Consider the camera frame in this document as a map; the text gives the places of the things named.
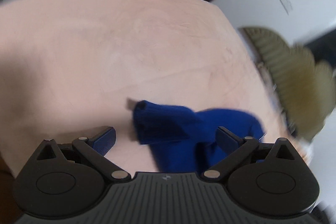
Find blue knit sweater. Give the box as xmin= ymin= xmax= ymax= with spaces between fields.
xmin=133 ymin=101 xmax=264 ymax=173

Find olive striped headboard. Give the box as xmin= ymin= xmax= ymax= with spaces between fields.
xmin=241 ymin=26 xmax=335 ymax=141

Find pink bed blanket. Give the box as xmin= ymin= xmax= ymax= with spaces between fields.
xmin=1 ymin=0 xmax=287 ymax=175

